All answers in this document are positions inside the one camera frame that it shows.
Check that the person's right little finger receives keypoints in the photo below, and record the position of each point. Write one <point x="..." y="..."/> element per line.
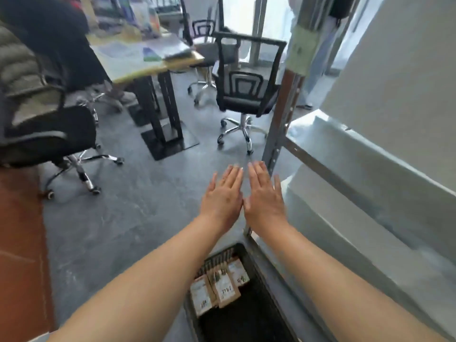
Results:
<point x="277" y="184"/>

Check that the papers and booklets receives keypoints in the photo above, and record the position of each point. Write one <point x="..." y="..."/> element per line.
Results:
<point x="142" y="49"/>

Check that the olive puffer jacket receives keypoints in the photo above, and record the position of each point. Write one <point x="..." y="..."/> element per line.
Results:
<point x="21" y="74"/>

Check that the person's left hand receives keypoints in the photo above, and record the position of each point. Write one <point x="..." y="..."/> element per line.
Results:
<point x="221" y="202"/>

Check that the person's left forearm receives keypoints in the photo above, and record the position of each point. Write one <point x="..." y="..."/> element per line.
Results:
<point x="142" y="288"/>

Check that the person's right forearm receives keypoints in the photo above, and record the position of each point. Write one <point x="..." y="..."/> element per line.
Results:
<point x="338" y="288"/>

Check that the grey metal shelving rack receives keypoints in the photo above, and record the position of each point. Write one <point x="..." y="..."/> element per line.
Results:
<point x="277" y="138"/>

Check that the green paper note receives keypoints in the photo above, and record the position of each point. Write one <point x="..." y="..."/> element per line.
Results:
<point x="302" y="49"/>

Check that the person's right hand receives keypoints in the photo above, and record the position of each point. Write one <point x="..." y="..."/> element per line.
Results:
<point x="265" y="206"/>

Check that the tall white foam block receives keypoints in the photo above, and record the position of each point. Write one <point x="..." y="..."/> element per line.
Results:
<point x="399" y="67"/>

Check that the yellow-edged table black legs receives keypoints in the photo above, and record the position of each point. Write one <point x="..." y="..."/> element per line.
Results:
<point x="149" y="67"/>

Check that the person's left little finger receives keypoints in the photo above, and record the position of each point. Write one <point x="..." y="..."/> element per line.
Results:
<point x="213" y="182"/>

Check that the black padded office chair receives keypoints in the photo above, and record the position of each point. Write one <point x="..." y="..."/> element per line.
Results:
<point x="50" y="135"/>

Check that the black mesh office chair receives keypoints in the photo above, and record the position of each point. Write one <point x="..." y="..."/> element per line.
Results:
<point x="203" y="35"/>
<point x="245" y="85"/>

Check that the black box on rack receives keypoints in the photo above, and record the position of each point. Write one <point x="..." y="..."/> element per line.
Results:
<point x="341" y="5"/>

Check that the brown paper packet white label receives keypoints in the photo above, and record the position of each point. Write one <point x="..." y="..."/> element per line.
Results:
<point x="202" y="295"/>
<point x="225" y="290"/>
<point x="239" y="273"/>

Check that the shelf of books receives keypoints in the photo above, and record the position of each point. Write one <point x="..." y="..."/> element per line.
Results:
<point x="121" y="12"/>

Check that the black plastic basket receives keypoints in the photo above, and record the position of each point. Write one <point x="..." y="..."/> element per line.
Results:
<point x="245" y="320"/>

